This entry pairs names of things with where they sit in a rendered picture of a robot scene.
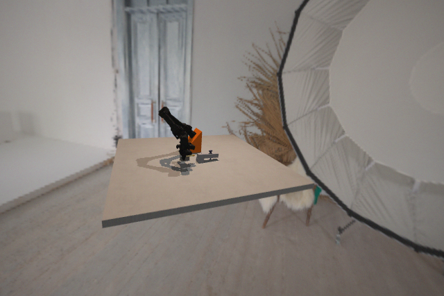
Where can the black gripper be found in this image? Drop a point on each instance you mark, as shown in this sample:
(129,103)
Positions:
(183,150)

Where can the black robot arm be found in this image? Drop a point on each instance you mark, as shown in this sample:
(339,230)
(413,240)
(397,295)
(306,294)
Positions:
(177,127)

